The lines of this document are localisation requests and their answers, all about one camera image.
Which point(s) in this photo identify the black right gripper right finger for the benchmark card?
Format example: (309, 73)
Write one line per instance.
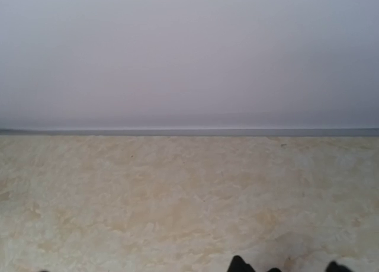
(333, 266)

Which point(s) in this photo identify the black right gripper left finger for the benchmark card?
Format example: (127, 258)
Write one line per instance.
(238, 264)

